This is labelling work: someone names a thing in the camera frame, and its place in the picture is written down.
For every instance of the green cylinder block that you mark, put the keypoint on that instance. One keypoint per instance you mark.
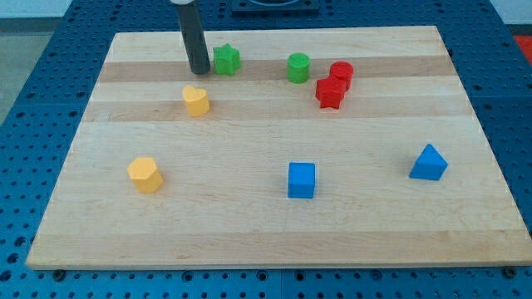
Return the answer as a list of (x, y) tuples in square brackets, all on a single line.
[(298, 67)]

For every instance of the blue triangle block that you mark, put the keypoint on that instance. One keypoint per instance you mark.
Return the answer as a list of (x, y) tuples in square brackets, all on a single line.
[(430, 165)]

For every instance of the red star block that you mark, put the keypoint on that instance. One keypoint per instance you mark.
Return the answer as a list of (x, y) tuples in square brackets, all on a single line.
[(330, 92)]

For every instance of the yellow hexagon block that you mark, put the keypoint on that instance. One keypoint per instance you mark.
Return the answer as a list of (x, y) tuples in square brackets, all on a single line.
[(145, 175)]

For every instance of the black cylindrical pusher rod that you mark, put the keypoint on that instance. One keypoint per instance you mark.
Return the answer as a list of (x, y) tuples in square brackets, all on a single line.
[(193, 37)]

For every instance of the yellow heart block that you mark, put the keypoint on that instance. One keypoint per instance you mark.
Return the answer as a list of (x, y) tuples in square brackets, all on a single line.
[(196, 101)]

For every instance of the blue cube block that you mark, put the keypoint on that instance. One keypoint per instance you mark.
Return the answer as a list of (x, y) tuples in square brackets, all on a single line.
[(301, 180)]

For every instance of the green star block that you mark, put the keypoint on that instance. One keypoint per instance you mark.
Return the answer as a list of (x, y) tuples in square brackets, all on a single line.
[(226, 60)]

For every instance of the red cylinder block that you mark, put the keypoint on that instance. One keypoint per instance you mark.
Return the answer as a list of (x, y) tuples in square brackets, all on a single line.
[(343, 71)]

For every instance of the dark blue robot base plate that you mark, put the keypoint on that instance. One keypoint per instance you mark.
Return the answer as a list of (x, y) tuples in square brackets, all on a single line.
[(241, 8)]

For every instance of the wooden board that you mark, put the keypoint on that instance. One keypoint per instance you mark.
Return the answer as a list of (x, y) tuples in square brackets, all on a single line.
[(224, 201)]

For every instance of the red object at right edge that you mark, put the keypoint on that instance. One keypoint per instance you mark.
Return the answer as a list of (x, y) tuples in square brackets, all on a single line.
[(525, 44)]

